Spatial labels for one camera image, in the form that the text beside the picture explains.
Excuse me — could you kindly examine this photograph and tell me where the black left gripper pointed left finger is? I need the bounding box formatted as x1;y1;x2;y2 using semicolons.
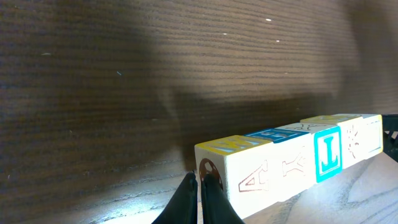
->
152;172;198;224

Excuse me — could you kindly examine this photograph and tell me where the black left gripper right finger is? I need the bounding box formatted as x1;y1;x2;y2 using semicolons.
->
201;174;244;224

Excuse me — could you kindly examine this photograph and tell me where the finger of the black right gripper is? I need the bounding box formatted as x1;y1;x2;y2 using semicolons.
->
382;114;398;162

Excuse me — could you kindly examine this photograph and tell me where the wooden block soccer ball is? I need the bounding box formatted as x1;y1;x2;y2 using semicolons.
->
332;113;384;160

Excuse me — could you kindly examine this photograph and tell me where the wooden block letter A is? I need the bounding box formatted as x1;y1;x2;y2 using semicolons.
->
300;114;363;169

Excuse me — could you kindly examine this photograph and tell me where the wooden block letter G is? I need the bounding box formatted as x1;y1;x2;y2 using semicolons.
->
195;135;277;219

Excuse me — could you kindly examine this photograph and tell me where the wooden block blue top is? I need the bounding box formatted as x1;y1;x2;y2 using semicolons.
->
278;123;343;183

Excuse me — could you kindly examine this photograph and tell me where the wooden block ladybug yellow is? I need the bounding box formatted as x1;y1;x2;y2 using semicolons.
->
246;128;316;202

